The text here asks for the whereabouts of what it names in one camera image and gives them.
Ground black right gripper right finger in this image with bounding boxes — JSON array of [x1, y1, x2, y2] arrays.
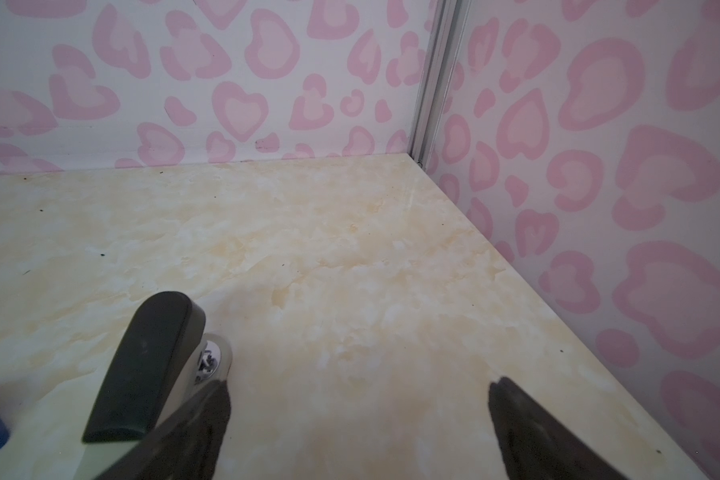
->
[[488, 377, 626, 480]]

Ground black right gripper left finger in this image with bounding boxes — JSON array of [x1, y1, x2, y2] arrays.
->
[[98, 380, 231, 480]]

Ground aluminium corner frame post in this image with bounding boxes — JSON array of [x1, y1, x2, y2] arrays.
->
[[408, 0, 471, 169]]

